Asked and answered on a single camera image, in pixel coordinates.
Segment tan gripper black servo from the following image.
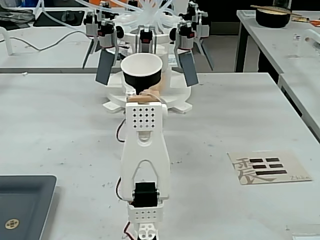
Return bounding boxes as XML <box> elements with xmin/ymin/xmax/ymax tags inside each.
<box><xmin>121</xmin><ymin>70</ymin><xmax>168</xmax><ymax>105</ymax></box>

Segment white paper cup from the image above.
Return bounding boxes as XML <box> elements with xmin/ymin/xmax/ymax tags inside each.
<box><xmin>120</xmin><ymin>52</ymin><xmax>163</xmax><ymax>93</ymax></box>

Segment printed paper mat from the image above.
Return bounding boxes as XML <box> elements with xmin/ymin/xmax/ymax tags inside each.
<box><xmin>226</xmin><ymin>149</ymin><xmax>314</xmax><ymax>186</ymax></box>

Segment grey servo paddle module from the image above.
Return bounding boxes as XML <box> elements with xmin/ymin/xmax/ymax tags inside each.
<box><xmin>94</xmin><ymin>19</ymin><xmax>118</xmax><ymax>86</ymax></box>
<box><xmin>169</xmin><ymin>21</ymin><xmax>200</xmax><ymax>87</ymax></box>
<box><xmin>82</xmin><ymin>11</ymin><xmax>102</xmax><ymax>70</ymax></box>
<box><xmin>136</xmin><ymin>24</ymin><xmax>157</xmax><ymax>55</ymax></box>
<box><xmin>187</xmin><ymin>1</ymin><xmax>215</xmax><ymax>71</ymax></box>

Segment translucent tube bundle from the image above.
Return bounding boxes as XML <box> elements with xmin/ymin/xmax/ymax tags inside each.
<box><xmin>37</xmin><ymin>0</ymin><xmax>191</xmax><ymax>36</ymax></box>

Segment black flat pad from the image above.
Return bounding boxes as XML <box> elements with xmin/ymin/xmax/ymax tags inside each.
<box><xmin>33</xmin><ymin>9</ymin><xmax>85</xmax><ymax>28</ymax></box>

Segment white side table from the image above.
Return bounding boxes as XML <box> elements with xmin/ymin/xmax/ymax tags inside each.
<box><xmin>234</xmin><ymin>9</ymin><xmax>320</xmax><ymax>151</ymax></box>

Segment black bowl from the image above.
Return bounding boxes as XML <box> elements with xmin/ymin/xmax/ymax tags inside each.
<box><xmin>255</xmin><ymin>7</ymin><xmax>291</xmax><ymax>28</ymax></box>

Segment wooden chopsticks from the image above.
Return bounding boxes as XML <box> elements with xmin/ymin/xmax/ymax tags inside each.
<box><xmin>250</xmin><ymin>4</ymin><xmax>303</xmax><ymax>17</ymax></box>

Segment grey plastic tray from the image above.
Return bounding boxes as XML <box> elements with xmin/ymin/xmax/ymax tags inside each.
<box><xmin>0</xmin><ymin>174</ymin><xmax>58</xmax><ymax>240</ymax></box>

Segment round patterned token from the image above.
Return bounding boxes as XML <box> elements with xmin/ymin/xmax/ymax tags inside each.
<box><xmin>5</xmin><ymin>218</ymin><xmax>20</xmax><ymax>231</ymax></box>

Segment white flat box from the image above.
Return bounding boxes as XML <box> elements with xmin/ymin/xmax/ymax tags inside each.
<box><xmin>291</xmin><ymin>233</ymin><xmax>320</xmax><ymax>240</ymax></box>

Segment red black servo cable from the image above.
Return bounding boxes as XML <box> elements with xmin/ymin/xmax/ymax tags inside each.
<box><xmin>114</xmin><ymin>176</ymin><xmax>124</xmax><ymax>201</ymax></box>
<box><xmin>121</xmin><ymin>220</ymin><xmax>136</xmax><ymax>240</ymax></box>
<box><xmin>115</xmin><ymin>119</ymin><xmax>126</xmax><ymax>144</ymax></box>

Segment grey power cable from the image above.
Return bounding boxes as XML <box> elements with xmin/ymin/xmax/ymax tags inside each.
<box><xmin>9</xmin><ymin>29</ymin><xmax>89</xmax><ymax>52</ymax></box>

